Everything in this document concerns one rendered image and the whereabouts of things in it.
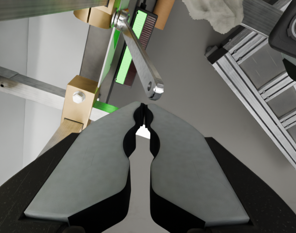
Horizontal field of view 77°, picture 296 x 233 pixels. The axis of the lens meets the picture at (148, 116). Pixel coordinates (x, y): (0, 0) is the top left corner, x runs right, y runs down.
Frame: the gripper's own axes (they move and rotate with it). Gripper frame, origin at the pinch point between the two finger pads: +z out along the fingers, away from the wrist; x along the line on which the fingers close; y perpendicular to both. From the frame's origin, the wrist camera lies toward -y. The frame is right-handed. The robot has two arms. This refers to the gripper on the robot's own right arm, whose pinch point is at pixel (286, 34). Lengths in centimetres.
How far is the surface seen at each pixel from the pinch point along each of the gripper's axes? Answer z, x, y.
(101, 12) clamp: -4.6, -6.6, -24.8
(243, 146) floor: 83, -68, 82
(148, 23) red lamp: 11.9, -7.4, -19.1
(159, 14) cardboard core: 74, -8, -15
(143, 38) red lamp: 11.9, -10.4, -19.1
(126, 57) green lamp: 11.9, -15.5, -21.1
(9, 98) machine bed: 12, -37, -47
